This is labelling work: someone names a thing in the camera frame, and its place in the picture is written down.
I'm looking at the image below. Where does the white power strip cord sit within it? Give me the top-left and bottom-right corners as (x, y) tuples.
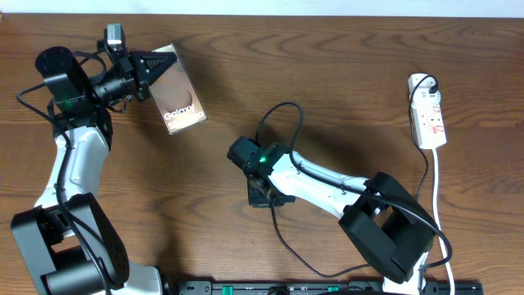
(431, 147), (456, 295)

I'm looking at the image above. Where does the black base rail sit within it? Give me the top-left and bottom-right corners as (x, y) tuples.
(175, 278), (484, 295)

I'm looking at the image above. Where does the white power strip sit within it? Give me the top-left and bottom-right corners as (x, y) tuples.
(408, 73), (447, 150)

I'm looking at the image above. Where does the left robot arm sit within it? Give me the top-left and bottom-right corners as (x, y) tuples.
(11, 39), (178, 294)

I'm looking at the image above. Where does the black charger cable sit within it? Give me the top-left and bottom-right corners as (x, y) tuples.
(268, 73), (441, 279)

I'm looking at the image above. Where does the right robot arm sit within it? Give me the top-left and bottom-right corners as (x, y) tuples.
(227, 136), (436, 294)

